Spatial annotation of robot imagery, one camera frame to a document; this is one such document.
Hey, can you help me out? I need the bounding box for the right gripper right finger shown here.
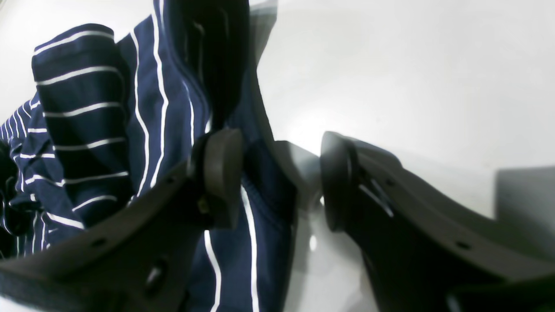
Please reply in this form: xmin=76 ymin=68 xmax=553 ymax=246
xmin=320 ymin=132 xmax=554 ymax=312

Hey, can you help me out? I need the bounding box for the navy white striped T-shirt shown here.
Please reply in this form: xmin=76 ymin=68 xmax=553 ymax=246
xmin=1 ymin=0 xmax=297 ymax=312

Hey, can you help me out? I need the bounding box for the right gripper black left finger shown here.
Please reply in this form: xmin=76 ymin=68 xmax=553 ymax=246
xmin=1 ymin=129 xmax=243 ymax=312

